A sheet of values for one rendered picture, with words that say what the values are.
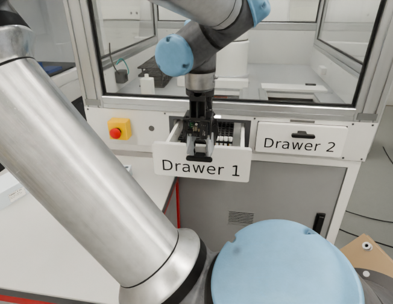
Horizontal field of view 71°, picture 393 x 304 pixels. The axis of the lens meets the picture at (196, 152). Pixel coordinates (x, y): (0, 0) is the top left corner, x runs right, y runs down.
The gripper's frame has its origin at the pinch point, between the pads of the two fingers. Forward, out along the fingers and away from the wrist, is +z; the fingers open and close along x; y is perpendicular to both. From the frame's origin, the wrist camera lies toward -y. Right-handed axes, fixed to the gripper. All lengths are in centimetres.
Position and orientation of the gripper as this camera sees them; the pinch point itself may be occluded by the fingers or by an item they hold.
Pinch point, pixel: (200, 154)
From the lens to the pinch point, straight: 80.0
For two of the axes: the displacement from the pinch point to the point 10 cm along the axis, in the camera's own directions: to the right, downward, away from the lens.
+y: -1.6, 4.8, -8.7
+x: 9.9, 0.8, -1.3
